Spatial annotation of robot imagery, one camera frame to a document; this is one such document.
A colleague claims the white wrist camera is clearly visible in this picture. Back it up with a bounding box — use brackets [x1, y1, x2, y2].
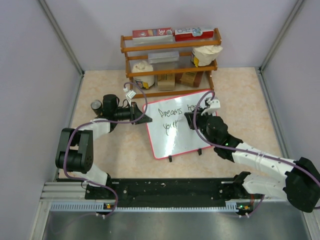
[202, 98, 221, 116]
[123, 88, 137, 101]

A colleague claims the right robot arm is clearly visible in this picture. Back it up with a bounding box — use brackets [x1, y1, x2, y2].
[184, 109, 320, 213]

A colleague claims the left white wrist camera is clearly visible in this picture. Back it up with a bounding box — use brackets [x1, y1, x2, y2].
[123, 88, 137, 101]

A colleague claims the silver foil box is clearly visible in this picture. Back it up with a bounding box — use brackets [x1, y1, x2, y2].
[148, 51, 180, 64]

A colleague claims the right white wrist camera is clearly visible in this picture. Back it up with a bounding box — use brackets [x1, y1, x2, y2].
[202, 98, 221, 116]

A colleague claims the red toothpaste box left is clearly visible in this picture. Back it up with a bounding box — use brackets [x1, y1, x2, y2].
[132, 27, 173, 38]

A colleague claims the red white box right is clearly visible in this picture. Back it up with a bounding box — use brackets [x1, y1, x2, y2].
[174, 27, 214, 42]

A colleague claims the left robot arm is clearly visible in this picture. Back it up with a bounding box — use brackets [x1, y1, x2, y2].
[55, 94, 153, 199]

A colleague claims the white paper bag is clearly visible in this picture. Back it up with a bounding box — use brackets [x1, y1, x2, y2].
[131, 60, 156, 90]
[191, 45, 223, 67]

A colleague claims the white paper bag right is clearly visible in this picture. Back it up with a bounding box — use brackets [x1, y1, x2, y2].
[191, 45, 223, 67]

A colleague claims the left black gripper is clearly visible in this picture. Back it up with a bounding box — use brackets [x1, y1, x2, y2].
[113, 101, 152, 125]

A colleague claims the wooden three tier shelf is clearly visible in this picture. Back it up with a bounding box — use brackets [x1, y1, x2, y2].
[120, 28, 222, 97]

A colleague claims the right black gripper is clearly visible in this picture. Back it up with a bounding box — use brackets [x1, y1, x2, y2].
[186, 107, 217, 146]

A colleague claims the grey slotted cable duct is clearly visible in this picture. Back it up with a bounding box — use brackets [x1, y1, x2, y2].
[50, 201, 253, 213]

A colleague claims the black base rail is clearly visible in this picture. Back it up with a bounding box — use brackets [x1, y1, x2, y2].
[85, 178, 261, 208]

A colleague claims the brown cleaning pad pack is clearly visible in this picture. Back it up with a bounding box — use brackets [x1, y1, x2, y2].
[178, 71, 203, 88]

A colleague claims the black yellow can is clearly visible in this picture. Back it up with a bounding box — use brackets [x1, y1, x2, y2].
[90, 99, 102, 111]

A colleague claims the pink framed whiteboard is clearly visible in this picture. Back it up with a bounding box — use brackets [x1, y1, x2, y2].
[142, 89, 210, 159]

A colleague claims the white paper bag left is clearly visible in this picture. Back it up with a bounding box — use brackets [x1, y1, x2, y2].
[131, 60, 156, 90]

